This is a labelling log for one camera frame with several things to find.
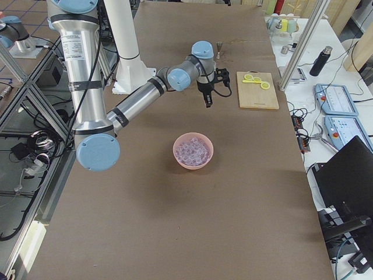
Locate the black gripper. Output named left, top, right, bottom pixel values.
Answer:
left=197, top=82, right=214, bottom=108

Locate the steel cocktail jigger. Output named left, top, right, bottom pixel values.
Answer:
left=216, top=41, right=223, bottom=60

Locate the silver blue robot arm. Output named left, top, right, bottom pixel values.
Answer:
left=47, top=1, right=215, bottom=172

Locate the pink bowl of ice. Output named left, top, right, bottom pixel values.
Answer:
left=173, top=132, right=214, bottom=170

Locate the bamboo cutting board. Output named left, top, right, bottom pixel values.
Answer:
left=236, top=71, right=279, bottom=110

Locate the yellow lemon slice middle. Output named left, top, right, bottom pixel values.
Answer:
left=252, top=76, right=262, bottom=83

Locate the yellow lemon slice near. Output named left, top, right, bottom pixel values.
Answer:
left=261, top=82, right=270, bottom=89

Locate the small steel cup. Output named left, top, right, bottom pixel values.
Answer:
left=280, top=45, right=290, bottom=55

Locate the yellow cup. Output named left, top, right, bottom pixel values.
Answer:
left=279, top=19, right=288, bottom=33

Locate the black water bottle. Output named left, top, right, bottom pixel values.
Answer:
left=309, top=45, right=333, bottom=76

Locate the blue teach pendant far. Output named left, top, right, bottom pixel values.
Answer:
left=314, top=83, right=358, bottom=116

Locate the blue teach pendant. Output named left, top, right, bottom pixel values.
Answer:
left=314, top=83, right=358, bottom=116
left=323, top=115, right=372, bottom=151

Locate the blue teach pendant near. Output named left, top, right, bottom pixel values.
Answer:
left=323, top=115, right=372, bottom=151

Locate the black monitor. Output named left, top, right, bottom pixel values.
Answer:
left=314, top=136, right=372, bottom=247

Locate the white camera post base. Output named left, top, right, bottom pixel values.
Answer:
left=104, top=0, right=154, bottom=95

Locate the aluminium frame post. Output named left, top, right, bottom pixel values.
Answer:
left=279, top=0, right=330, bottom=92

